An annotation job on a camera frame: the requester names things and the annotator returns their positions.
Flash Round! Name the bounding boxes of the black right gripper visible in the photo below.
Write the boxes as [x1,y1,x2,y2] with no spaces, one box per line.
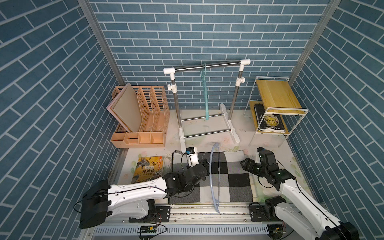
[239,156,267,178]

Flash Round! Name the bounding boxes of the translucent blue clothes hanger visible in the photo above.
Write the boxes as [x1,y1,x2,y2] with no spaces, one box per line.
[209,142,222,214]

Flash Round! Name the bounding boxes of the black grey checkered scarf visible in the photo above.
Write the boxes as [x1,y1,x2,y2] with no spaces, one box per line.
[169,151,253,205]

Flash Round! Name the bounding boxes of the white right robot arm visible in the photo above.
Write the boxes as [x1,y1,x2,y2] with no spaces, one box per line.
[241,147,360,240]

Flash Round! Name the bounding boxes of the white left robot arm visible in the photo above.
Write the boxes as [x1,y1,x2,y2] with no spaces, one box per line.
[79,160,210,229]

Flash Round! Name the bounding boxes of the teal green clothes hanger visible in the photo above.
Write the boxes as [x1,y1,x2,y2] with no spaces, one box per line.
[200,64,209,121]

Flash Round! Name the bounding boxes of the floral table mat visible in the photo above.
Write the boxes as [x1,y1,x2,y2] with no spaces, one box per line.
[113,110,315,204]

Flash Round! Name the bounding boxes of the yellow illustrated comic book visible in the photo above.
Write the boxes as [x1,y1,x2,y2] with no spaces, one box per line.
[131,156,164,184]

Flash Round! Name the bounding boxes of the orange plastic file organizer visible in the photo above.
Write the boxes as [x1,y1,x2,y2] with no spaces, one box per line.
[111,86,170,148]

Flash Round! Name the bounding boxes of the green circuit board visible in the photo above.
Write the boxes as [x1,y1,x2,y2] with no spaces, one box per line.
[138,226,157,235]

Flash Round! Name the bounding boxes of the beige flat board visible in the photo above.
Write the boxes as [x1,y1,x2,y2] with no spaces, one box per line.
[107,84,142,133]

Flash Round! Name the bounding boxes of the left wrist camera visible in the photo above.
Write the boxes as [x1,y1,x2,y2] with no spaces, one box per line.
[186,147,199,168]

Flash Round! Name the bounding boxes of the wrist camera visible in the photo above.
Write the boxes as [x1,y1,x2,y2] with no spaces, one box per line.
[186,147,199,168]
[257,147,267,159]

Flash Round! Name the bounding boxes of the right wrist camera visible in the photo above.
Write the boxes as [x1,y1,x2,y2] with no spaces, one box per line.
[257,147,267,159]

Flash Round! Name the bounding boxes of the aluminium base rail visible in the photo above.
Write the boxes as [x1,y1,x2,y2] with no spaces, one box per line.
[79,204,303,240]

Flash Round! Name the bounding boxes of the wood and wire shelf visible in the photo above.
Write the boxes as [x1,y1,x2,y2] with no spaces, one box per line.
[247,76,309,147]

